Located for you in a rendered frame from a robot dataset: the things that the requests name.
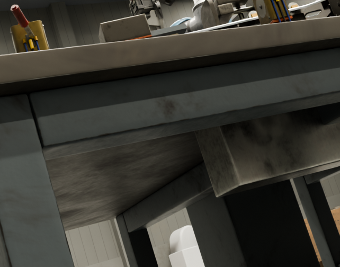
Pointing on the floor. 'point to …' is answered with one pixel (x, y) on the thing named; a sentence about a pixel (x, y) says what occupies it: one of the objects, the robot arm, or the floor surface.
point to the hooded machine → (185, 248)
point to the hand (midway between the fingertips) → (162, 33)
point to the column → (252, 229)
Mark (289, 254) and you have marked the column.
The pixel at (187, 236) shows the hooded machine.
